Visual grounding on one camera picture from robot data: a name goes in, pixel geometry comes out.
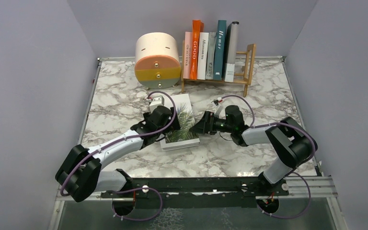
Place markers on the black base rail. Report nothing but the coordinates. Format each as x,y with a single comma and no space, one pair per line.
196,192

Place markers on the cream and orange bread box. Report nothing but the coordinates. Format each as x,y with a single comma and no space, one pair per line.
157,64

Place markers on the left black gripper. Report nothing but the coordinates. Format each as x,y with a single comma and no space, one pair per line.
175,126

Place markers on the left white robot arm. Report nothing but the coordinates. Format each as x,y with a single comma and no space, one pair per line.
81,173

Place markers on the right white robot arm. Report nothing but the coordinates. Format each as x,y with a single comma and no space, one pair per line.
292,144

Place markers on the palm leaf cover book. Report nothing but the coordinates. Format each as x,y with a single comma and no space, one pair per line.
183,137

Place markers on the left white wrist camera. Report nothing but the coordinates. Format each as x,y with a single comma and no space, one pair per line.
154,102

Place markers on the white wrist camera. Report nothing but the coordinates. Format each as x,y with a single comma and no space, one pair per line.
217,106
154,102

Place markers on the orange fashion show book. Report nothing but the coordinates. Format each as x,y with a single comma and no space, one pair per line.
197,28

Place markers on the pink flower cover book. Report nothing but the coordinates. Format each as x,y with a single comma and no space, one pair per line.
186,55

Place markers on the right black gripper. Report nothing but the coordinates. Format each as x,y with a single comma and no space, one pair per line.
206,125

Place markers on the wooden book rack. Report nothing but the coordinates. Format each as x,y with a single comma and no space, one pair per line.
244,78

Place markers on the dark teal book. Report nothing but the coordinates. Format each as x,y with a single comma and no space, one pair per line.
219,50

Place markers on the grey landscape cover book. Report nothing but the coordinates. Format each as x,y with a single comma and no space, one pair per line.
210,55

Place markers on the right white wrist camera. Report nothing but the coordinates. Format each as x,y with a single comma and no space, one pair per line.
217,106

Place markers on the grey white cover book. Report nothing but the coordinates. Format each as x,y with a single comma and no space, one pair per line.
230,50

